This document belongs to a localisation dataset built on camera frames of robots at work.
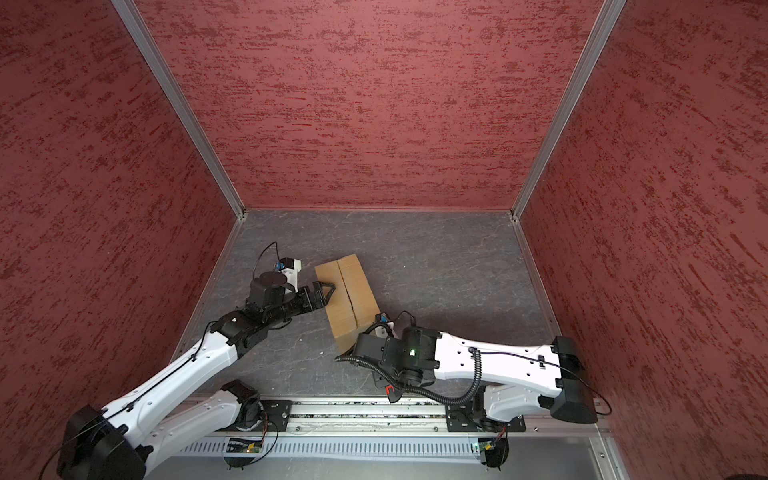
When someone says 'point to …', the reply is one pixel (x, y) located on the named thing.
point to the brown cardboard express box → (353, 302)
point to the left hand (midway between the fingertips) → (324, 296)
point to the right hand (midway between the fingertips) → (387, 377)
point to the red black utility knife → (387, 389)
